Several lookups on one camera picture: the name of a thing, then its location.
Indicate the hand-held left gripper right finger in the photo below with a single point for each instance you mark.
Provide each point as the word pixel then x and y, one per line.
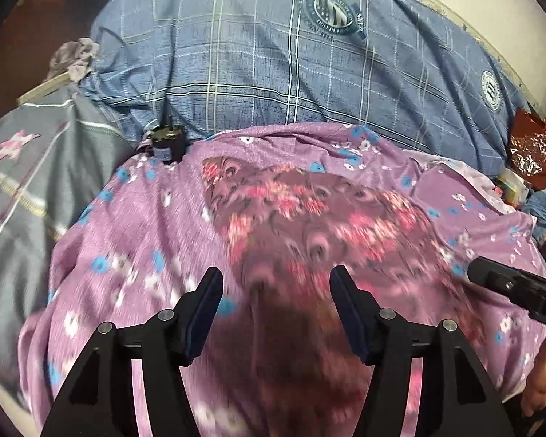
pixel 346 309

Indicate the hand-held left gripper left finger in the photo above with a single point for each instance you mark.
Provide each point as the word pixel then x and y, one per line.
pixel 205 309

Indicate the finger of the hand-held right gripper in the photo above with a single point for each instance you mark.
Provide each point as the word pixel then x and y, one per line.
pixel 509 284

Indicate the maroon floral garment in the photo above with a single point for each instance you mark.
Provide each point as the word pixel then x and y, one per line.
pixel 318 218

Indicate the person's right hand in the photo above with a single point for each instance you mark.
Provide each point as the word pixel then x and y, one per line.
pixel 540 382

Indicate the purple floral cloth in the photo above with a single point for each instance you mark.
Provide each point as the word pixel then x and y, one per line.
pixel 132 255

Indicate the pile of small packets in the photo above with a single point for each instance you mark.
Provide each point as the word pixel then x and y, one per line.
pixel 512 186

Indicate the red foil packet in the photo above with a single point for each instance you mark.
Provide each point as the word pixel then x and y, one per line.
pixel 534 145

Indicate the small black bottle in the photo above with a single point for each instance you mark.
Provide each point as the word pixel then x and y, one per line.
pixel 166 140

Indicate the grey striped quilt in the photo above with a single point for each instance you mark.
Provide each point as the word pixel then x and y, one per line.
pixel 36 177

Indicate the blue plaid quilt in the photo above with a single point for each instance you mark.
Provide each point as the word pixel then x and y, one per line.
pixel 264 45

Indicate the beige flat box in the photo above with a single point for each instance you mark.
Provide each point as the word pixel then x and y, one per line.
pixel 45 86

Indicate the crumpled grey lilac cloth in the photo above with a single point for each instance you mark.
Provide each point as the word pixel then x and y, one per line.
pixel 75 54

